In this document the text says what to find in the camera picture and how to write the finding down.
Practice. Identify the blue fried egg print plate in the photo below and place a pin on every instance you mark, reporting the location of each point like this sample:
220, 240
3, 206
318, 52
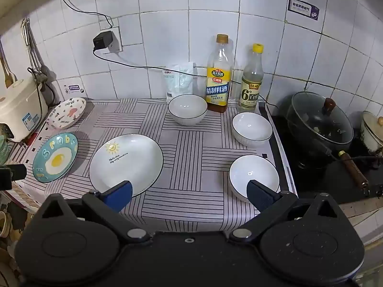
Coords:
59, 158

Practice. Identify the purple wall sticker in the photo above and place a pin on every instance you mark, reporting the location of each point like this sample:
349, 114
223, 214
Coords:
302, 9

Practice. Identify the cooking wine bottle yellow label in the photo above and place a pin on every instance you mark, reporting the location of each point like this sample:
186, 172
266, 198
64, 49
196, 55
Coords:
217, 86

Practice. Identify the black gas stove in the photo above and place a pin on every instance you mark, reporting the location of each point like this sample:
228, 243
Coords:
314, 179

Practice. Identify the glass pot lid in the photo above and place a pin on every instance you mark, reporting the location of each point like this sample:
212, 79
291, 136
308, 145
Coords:
317, 119

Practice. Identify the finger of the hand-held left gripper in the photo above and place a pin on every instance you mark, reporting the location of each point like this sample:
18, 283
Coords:
13, 172

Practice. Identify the black power adapter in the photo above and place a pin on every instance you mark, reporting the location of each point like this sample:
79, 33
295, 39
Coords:
103, 40

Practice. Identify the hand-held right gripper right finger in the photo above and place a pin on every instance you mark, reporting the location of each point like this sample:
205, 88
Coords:
260, 195

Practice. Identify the white mushroom print plate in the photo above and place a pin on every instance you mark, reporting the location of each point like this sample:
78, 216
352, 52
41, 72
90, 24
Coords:
67, 113

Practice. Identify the white wall socket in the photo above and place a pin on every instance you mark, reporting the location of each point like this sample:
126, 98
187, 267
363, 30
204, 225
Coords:
118, 46

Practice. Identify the white rice cooker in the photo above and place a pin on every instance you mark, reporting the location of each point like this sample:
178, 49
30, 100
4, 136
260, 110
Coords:
21, 101

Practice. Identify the green bowl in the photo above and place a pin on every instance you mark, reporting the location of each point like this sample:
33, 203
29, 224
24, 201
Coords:
4, 149

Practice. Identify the hanging wooden utensil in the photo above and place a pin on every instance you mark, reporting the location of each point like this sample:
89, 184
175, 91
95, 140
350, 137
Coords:
6, 74

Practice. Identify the hanging metal utensils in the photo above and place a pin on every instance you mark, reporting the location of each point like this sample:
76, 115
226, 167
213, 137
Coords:
31, 47

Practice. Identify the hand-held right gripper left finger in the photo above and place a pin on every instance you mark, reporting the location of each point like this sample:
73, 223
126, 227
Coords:
119, 195

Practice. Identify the small white wall sticker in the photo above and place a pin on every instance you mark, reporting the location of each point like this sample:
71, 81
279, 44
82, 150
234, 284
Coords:
73, 88

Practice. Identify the white bowl with dark rim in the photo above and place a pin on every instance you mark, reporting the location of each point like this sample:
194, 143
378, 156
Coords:
187, 107
251, 170
251, 127

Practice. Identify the clear plastic container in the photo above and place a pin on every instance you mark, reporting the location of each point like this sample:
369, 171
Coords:
179, 80

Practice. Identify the large white sun print plate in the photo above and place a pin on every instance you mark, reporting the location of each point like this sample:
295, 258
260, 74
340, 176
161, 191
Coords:
131, 161

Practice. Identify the striped table cloth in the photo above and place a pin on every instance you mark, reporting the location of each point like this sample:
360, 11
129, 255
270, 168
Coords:
191, 155

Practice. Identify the cream enamel pot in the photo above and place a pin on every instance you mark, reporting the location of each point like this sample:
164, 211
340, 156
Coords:
371, 131

